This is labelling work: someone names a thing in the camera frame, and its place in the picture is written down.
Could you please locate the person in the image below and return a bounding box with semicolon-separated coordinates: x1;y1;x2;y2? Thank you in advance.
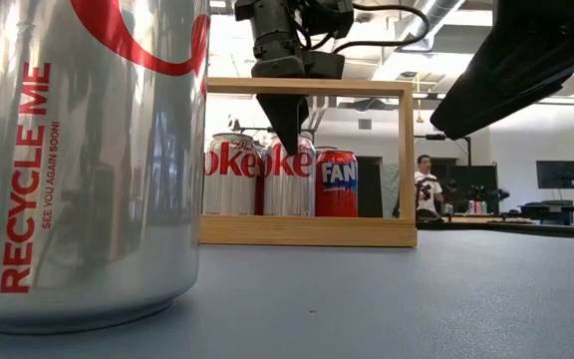
414;154;446;220

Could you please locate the wooden slatted shelf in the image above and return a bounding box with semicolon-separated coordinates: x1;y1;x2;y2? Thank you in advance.
199;77;418;249

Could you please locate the silver Diet Coke can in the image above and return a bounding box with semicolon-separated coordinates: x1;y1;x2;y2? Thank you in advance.
0;0;212;334
202;132;263;216
261;133;317;216

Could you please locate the blue-grey table mat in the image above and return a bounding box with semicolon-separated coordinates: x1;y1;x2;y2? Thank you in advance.
0;228;574;359

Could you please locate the black gantry frame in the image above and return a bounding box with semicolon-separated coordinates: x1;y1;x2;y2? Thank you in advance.
413;133;472;169

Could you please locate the silver ceiling duct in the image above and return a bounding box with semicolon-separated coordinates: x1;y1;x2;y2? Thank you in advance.
396;0;467;51

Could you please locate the black monitor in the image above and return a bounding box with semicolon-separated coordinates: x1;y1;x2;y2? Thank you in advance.
535;160;574;190
445;164;499;214

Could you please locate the wooden table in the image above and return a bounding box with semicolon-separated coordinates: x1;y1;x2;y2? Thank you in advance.
416;212;535;231

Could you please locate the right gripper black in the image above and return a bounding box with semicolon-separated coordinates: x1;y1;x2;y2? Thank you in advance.
250;46;346;157

